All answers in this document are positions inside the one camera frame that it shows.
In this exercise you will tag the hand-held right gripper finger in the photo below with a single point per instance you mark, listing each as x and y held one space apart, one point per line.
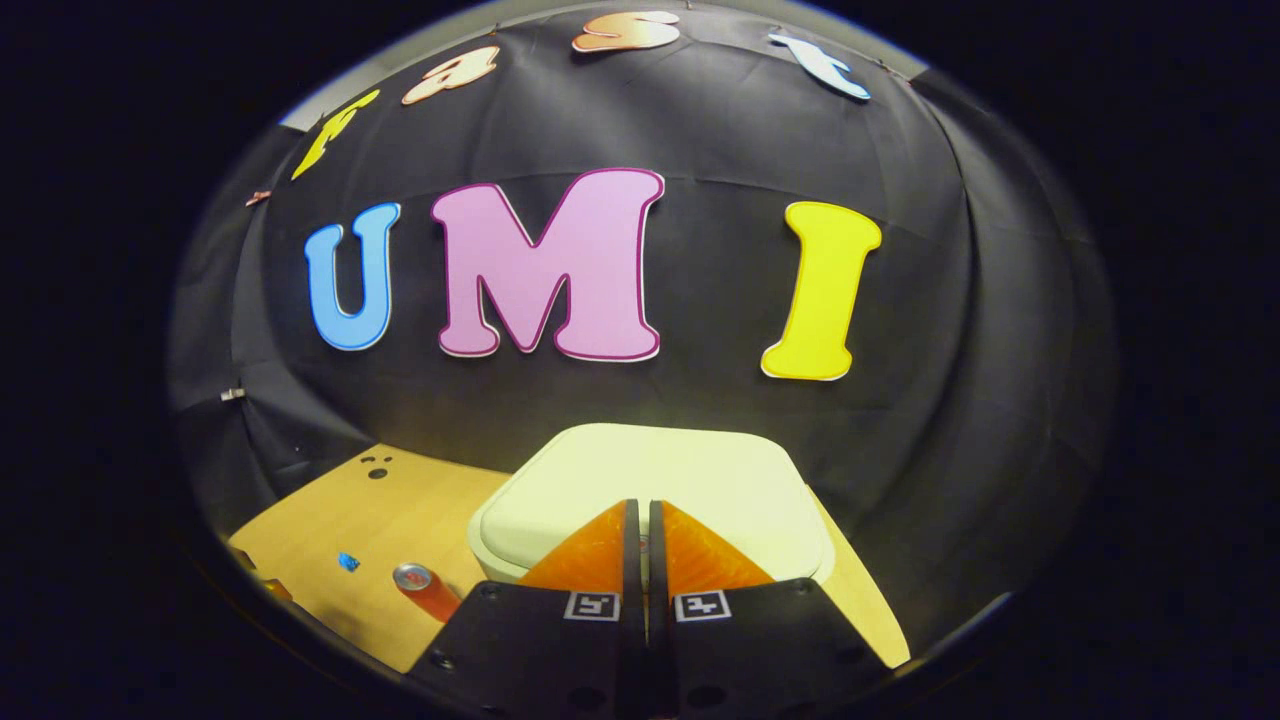
632 600
657 600

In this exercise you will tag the red pop can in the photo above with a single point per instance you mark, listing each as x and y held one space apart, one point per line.
430 595

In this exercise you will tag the blue paper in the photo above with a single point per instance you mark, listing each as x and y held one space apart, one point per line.
348 561

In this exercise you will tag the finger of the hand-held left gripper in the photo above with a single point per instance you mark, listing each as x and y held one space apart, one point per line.
275 588

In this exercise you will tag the black backdrop cloth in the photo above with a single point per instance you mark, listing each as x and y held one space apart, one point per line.
700 130

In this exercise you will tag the small pink clip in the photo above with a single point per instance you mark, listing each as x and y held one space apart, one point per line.
258 197

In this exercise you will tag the wooden desktop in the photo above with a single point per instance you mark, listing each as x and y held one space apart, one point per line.
400 520

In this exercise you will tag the pale green desktop garbage bin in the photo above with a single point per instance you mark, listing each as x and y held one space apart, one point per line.
650 470

